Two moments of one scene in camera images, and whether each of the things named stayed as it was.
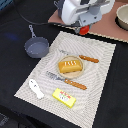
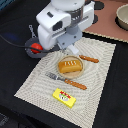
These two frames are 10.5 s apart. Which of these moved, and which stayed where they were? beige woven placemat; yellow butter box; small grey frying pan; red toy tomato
Moved: red toy tomato
Stayed: yellow butter box; beige woven placemat; small grey frying pan
